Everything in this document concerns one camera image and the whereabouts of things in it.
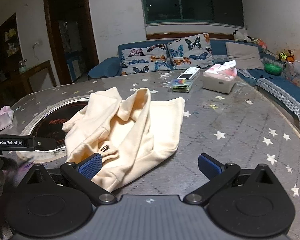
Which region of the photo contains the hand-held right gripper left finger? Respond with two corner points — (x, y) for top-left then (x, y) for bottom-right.
(17, 153), (117, 205)

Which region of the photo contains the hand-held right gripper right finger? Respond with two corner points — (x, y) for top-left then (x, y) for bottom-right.
(184, 153), (284, 205)

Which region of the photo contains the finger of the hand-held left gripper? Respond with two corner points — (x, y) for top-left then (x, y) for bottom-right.
(31, 136), (66, 152)

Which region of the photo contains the cream sweatshirt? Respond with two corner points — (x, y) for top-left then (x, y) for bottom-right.
(62, 87), (185, 192)

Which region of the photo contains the round black induction cooktop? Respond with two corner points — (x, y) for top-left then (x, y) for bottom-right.
(16, 99), (90, 163)

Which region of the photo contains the small pink tissue pack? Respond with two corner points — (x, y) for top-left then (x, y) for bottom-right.
(0, 106), (14, 132)

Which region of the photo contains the grey star tablecloth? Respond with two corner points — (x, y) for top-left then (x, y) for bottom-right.
(0, 68), (300, 240)

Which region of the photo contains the wooden side table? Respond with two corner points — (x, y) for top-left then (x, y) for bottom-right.
(19, 59), (57, 94)

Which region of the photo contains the blue white cabinet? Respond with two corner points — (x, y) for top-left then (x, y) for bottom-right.
(66, 51), (82, 82)

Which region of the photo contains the colourful clear packet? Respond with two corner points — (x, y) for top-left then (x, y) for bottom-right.
(169, 78), (194, 93)

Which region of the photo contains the dark wooden cabinet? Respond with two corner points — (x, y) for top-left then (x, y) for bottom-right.
(0, 12), (24, 105)

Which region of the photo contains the blue corner sofa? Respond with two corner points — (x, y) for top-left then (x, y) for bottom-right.
(87, 39), (300, 128)

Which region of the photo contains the white flat box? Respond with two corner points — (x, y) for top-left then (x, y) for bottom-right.
(177, 67), (201, 80)

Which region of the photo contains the blue patterned sofa cover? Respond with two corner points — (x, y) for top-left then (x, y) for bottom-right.
(257, 77), (300, 127)

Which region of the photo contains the square butterfly print cushion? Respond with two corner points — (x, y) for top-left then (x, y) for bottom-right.
(166, 33), (215, 70)

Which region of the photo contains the green bowl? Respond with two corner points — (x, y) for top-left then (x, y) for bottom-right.
(264, 63), (282, 75)

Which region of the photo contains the plain grey cushion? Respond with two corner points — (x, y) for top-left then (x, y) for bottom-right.
(225, 42), (265, 70)

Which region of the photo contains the wide butterfly print cushion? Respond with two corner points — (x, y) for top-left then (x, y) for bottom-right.
(120, 44), (171, 75)

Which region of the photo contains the clear plastic storage box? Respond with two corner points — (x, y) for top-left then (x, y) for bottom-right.
(285, 60), (300, 92)

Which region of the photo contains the black white plush toy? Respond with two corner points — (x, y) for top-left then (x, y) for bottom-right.
(233, 30), (252, 43)

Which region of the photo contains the pink orange plush toy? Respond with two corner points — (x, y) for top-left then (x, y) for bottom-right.
(250, 37), (268, 50)

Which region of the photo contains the dark sliding window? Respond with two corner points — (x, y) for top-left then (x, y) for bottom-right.
(139, 0), (248, 28)

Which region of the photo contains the dark wooden door frame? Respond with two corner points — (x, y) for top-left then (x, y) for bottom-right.
(43, 0), (100, 85)

